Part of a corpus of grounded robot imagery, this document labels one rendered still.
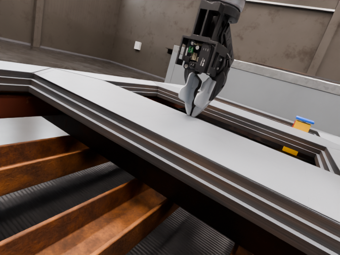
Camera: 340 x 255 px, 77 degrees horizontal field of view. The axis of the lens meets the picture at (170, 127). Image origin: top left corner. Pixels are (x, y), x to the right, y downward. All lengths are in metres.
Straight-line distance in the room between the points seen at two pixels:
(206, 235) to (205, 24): 0.50
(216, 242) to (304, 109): 0.74
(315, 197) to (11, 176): 0.43
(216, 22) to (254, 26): 10.66
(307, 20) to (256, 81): 9.85
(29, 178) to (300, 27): 10.76
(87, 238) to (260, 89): 0.99
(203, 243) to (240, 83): 0.81
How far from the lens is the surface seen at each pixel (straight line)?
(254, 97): 1.15
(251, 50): 10.83
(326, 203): 0.29
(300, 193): 0.28
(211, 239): 0.63
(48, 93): 0.46
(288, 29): 10.89
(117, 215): 0.40
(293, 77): 1.14
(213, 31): 0.41
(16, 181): 0.44
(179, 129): 0.33
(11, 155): 0.50
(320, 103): 1.14
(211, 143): 0.32
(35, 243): 0.33
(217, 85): 0.44
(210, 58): 0.40
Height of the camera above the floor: 0.94
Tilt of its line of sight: 16 degrees down
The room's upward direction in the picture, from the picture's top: 16 degrees clockwise
